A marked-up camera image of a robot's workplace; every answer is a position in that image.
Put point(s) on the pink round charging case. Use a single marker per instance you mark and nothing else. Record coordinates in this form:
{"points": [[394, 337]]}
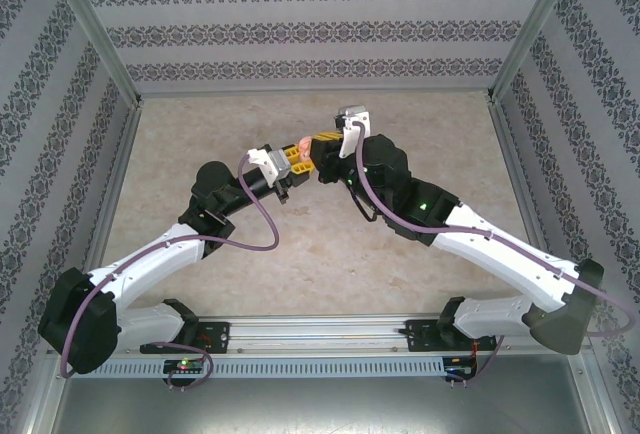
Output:
{"points": [[305, 146]]}

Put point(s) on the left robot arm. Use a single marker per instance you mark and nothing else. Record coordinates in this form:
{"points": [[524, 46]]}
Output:
{"points": [[150, 259]]}

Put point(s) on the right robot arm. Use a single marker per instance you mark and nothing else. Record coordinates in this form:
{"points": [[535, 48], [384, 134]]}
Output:
{"points": [[500, 259]]}

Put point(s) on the small controller board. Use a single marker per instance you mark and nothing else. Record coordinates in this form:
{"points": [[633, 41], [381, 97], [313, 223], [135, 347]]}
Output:
{"points": [[457, 369], [182, 365]]}

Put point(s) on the grey metal panel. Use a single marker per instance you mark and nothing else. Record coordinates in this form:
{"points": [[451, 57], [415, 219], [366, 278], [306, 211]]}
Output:
{"points": [[320, 409]]}

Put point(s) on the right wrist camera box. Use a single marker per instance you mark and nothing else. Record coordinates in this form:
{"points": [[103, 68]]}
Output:
{"points": [[352, 114]]}

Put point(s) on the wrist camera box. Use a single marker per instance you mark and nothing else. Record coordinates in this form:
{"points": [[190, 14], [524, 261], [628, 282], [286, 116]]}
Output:
{"points": [[260, 159], [352, 114]]}

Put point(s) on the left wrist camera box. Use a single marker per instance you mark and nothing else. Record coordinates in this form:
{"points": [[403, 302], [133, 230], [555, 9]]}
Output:
{"points": [[260, 159]]}

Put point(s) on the aluminium back rail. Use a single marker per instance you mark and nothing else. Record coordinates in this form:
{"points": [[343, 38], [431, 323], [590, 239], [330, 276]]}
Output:
{"points": [[315, 90]]}

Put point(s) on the aluminium side rail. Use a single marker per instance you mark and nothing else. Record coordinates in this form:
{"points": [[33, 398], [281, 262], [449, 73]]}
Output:
{"points": [[115, 179], [510, 154]]}

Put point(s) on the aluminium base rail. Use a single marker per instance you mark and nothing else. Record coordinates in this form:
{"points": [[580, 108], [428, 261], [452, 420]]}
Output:
{"points": [[320, 334]]}

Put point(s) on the aluminium frame post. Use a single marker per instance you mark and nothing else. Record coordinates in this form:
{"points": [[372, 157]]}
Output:
{"points": [[528, 29], [95, 29]]}

